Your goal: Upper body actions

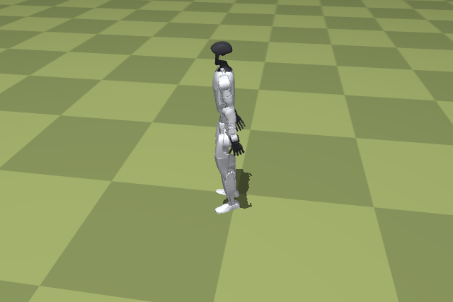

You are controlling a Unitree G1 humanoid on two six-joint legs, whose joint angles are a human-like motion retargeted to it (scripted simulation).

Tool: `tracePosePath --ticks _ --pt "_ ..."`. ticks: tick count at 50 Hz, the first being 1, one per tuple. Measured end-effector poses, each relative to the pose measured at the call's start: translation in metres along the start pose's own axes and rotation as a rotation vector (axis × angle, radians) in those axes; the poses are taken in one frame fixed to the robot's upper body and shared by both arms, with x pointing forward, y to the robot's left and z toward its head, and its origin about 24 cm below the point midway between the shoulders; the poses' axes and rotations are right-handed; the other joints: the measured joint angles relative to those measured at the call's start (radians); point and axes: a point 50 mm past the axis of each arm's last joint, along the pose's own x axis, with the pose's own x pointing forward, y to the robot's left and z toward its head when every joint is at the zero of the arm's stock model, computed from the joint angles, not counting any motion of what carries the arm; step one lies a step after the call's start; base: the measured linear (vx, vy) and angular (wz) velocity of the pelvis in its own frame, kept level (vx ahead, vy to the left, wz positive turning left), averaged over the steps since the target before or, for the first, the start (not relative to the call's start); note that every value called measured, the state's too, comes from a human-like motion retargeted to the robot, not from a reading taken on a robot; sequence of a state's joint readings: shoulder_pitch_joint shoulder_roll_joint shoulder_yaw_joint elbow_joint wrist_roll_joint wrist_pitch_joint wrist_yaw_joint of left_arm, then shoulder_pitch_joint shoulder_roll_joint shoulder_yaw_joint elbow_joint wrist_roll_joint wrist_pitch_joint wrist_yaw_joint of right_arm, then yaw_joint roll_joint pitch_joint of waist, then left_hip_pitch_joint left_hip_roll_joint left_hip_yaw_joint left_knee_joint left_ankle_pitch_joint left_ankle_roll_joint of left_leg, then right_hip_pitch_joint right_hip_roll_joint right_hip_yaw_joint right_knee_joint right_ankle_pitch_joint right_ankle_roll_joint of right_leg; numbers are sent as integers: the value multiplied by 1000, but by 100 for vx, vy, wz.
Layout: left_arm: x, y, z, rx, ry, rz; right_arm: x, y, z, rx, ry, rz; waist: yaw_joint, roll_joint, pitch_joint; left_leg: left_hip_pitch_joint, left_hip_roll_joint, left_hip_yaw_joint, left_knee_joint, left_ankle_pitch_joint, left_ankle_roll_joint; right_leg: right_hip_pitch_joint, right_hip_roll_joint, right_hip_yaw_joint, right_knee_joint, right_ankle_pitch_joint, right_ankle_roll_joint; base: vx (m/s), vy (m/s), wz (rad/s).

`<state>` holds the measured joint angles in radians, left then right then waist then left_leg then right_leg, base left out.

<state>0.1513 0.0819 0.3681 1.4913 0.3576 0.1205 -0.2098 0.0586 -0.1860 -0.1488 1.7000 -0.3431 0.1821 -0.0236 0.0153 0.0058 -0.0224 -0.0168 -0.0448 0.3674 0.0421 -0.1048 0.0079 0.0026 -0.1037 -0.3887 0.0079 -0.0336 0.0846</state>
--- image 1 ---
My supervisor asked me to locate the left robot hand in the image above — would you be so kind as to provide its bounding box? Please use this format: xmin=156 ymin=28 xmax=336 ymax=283
xmin=229 ymin=135 xmax=244 ymax=156

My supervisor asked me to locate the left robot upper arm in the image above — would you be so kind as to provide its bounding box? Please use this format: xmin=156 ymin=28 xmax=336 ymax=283
xmin=218 ymin=76 xmax=235 ymax=116

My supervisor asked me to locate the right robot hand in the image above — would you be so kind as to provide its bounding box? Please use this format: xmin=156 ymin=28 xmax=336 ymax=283
xmin=235 ymin=110 xmax=245 ymax=131

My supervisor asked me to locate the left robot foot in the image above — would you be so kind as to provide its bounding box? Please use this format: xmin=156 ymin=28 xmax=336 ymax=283
xmin=215 ymin=200 xmax=240 ymax=214

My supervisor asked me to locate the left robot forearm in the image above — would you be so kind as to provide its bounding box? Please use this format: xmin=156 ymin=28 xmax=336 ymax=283
xmin=226 ymin=109 xmax=238 ymax=142

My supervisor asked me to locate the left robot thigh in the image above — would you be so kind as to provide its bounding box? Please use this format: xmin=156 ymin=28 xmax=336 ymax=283
xmin=214 ymin=129 xmax=236 ymax=179

